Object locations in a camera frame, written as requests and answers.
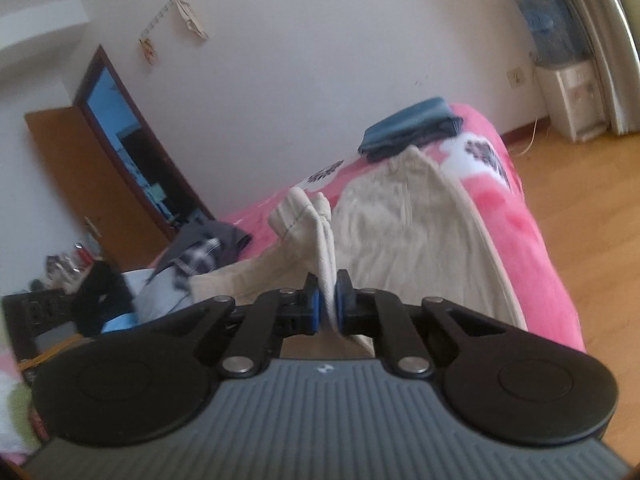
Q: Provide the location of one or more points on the pink floral blanket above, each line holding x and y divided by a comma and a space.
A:
525, 260

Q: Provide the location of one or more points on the black furniture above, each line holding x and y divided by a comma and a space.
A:
35, 315

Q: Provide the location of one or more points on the beige hanging paper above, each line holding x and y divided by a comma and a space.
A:
192, 20

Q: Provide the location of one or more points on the plaid shirt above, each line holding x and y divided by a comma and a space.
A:
197, 255

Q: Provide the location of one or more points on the folded blue jeans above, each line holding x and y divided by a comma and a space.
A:
405, 127

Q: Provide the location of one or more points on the wooden door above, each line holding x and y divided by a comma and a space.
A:
85, 175

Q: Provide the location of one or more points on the pink quilt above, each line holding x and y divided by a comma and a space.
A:
15, 410

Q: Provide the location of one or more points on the small hanging ornament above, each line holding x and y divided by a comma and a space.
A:
149, 50

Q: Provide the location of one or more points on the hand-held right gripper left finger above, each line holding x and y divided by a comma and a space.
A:
314, 310

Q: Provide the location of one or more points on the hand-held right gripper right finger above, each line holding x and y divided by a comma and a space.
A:
341, 307

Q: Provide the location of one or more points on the dark grey garment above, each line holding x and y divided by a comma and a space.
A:
220, 235

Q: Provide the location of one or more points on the light blue shirt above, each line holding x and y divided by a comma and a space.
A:
120, 322

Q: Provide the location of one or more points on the beige pants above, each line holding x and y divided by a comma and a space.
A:
400, 230

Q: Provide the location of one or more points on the beige curtain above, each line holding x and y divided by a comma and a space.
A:
605, 35

